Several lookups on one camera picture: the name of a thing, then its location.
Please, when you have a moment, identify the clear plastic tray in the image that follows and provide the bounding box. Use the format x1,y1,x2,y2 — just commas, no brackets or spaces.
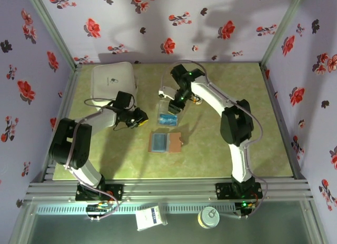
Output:
156,99,189,128

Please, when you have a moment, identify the tin can with pull tab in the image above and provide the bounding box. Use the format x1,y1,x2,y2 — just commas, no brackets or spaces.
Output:
197,206,221,229

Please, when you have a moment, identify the aluminium frame post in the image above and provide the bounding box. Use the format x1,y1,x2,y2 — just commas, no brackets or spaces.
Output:
23,0,82,71
259,0,308,70

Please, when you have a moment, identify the dark blue credit card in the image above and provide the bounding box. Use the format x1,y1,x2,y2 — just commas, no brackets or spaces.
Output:
152,133,169,152

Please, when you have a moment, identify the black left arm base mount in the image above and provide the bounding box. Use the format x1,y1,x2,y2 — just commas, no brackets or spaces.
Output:
75,183,124,202

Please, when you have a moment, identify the white plastic storage box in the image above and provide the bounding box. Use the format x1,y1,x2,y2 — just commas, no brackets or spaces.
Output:
91,61,139,112

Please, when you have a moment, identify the grey left arm cable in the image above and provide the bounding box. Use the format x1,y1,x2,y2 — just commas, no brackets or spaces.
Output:
64,97,121,221

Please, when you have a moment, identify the aluminium side rail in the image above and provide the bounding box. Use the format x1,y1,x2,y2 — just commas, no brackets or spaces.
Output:
259,63,308,180
39,64,84,183

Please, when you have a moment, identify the grey slotted cable duct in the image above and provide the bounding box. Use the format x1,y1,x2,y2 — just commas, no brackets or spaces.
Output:
35,203,237,215

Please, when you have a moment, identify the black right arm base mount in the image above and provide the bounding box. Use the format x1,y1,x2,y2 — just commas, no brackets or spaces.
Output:
215,182,263,201

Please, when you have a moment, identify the white blue paper box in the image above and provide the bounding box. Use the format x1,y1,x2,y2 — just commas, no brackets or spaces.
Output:
135,206,169,232

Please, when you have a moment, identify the long aluminium frame rail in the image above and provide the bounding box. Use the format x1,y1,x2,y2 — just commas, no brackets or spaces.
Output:
23,177,315,202

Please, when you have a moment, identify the brown card holder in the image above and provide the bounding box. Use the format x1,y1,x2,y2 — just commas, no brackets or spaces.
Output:
148,132,183,154

